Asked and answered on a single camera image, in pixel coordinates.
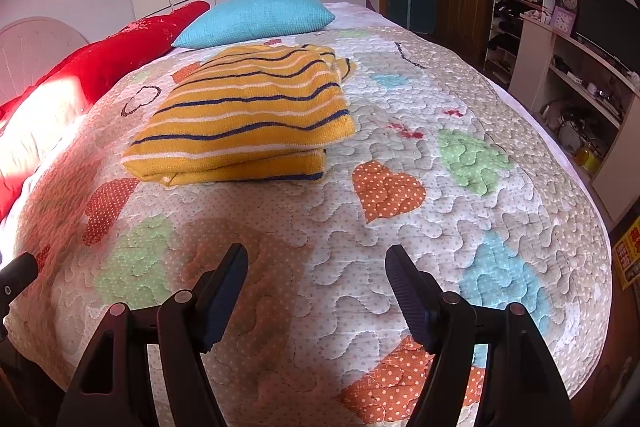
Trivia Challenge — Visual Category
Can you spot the yellow striped knit sweater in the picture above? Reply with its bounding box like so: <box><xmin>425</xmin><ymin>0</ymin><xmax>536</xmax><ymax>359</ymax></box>
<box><xmin>122</xmin><ymin>44</ymin><xmax>356</xmax><ymax>186</ymax></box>

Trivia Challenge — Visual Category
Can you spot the red pillow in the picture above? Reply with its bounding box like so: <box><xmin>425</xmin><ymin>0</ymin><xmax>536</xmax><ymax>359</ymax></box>
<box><xmin>1</xmin><ymin>0</ymin><xmax>209</xmax><ymax>216</ymax></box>

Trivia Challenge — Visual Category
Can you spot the yellow sign board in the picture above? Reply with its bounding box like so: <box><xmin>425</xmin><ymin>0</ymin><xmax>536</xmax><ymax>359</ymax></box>
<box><xmin>613</xmin><ymin>217</ymin><xmax>640</xmax><ymax>289</ymax></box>

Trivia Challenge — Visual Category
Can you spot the white round headboard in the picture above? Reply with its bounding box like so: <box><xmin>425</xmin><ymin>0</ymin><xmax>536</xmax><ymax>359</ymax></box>
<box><xmin>0</xmin><ymin>17</ymin><xmax>88</xmax><ymax>104</ymax></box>

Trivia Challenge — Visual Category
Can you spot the patchwork heart quilt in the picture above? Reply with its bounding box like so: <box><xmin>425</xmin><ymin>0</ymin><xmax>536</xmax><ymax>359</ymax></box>
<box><xmin>1</xmin><ymin>28</ymin><xmax>612</xmax><ymax>426</ymax></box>

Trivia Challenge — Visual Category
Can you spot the white shelf unit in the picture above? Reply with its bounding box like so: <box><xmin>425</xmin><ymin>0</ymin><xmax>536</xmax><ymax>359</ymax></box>
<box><xmin>509</xmin><ymin>14</ymin><xmax>639</xmax><ymax>223</ymax></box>

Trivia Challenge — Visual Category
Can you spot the blue knit pillow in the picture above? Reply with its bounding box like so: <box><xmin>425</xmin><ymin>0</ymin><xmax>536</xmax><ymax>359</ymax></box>
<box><xmin>172</xmin><ymin>0</ymin><xmax>335</xmax><ymax>49</ymax></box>

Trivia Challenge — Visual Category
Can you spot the shoe rack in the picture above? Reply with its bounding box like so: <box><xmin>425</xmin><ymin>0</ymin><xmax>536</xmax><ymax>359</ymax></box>
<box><xmin>484</xmin><ymin>0</ymin><xmax>542</xmax><ymax>89</ymax></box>

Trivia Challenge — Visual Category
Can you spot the pink alarm clock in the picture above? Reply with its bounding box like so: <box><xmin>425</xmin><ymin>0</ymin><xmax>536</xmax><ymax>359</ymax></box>
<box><xmin>550</xmin><ymin>5</ymin><xmax>576</xmax><ymax>37</ymax></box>

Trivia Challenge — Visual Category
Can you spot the black television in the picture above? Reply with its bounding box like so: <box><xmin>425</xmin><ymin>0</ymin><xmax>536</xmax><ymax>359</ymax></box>
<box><xmin>573</xmin><ymin>0</ymin><xmax>640</xmax><ymax>72</ymax></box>

